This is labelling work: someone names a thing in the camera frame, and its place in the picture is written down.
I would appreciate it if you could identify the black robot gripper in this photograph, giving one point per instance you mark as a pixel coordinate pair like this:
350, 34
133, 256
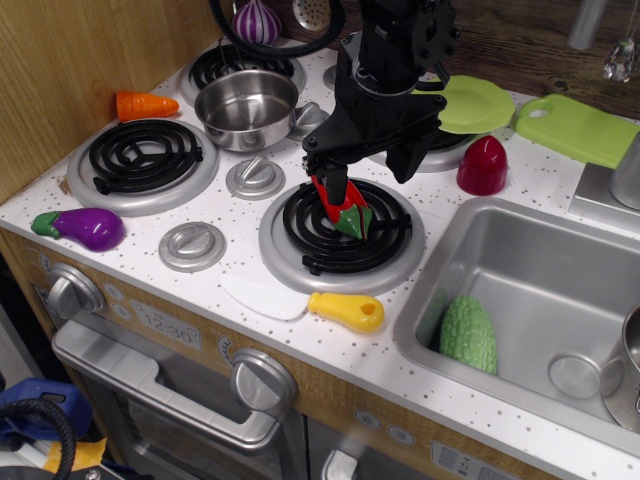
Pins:
376, 110

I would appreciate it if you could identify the red toy chili pepper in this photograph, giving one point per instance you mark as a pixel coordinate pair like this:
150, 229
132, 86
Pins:
353, 217

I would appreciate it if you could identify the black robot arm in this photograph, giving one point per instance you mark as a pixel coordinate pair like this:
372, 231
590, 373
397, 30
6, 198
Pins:
411, 19

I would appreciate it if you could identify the red toy pepper half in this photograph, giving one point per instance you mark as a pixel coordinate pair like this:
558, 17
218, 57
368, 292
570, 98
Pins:
484, 167

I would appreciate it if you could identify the small steel pot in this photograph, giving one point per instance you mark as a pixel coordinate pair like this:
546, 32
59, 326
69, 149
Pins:
248, 110

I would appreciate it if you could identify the steel pot in sink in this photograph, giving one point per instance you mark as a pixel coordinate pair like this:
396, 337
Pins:
619, 377

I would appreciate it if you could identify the back right stove burner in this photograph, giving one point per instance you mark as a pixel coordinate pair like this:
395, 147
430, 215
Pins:
446, 152

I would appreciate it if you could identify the stove burner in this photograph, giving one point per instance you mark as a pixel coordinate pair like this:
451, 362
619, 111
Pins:
446, 152
225, 58
303, 250
142, 167

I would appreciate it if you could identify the silver stovetop knob back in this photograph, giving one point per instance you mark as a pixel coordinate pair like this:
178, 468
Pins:
306, 119

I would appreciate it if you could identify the silver stovetop knob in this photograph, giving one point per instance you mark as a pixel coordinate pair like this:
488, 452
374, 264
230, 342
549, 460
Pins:
191, 247
306, 119
255, 179

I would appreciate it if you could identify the front right stove burner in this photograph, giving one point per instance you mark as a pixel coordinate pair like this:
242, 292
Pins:
303, 250

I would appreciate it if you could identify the silver stovetop knob middle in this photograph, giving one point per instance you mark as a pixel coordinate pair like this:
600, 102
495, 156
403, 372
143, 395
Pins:
255, 179

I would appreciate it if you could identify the green toy plate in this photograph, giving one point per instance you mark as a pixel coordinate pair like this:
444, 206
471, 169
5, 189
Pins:
474, 106

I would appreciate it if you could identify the hanging metal strainer spoon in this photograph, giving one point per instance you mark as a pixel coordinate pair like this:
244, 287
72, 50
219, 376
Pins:
312, 15

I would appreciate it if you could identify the purple striped toy onion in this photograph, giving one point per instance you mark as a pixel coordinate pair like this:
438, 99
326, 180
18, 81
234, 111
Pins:
256, 23

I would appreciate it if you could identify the back left stove burner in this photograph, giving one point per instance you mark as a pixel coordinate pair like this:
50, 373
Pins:
225, 58

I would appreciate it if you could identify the silver stovetop knob front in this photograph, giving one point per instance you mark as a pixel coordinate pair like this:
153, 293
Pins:
191, 247

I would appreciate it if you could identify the green toy bitter gourd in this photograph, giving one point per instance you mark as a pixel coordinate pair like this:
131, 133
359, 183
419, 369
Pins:
467, 335

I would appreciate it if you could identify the green toy cutting board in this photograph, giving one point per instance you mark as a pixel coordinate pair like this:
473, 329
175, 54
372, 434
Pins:
576, 130

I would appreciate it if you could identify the metal sink basin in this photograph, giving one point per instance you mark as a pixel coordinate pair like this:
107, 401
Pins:
557, 292

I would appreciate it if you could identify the front left stove burner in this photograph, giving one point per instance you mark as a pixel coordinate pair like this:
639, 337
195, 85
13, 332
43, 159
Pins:
142, 167

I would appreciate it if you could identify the silver oven knob right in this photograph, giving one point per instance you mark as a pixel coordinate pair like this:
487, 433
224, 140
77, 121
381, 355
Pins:
260, 382

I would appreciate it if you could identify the silver oven knob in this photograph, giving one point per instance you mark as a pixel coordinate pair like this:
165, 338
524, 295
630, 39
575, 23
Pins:
260, 382
72, 293

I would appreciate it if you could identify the orange toy carrot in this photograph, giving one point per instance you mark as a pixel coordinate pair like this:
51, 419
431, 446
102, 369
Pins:
139, 105

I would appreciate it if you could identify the silver faucet base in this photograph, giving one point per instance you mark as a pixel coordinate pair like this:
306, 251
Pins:
611, 196

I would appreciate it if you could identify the oven clock display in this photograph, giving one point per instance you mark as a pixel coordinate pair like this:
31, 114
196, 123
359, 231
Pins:
170, 326

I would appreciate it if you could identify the purple toy eggplant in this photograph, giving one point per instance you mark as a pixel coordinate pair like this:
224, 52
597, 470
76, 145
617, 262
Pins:
96, 229

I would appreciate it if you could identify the silver oven knob left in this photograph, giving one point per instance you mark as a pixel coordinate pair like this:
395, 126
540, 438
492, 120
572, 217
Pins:
72, 293

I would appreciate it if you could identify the yellow handled toy knife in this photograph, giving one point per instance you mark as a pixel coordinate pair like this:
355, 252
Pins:
359, 313

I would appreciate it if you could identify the silver oven door handle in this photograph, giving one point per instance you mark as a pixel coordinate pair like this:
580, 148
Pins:
135, 375

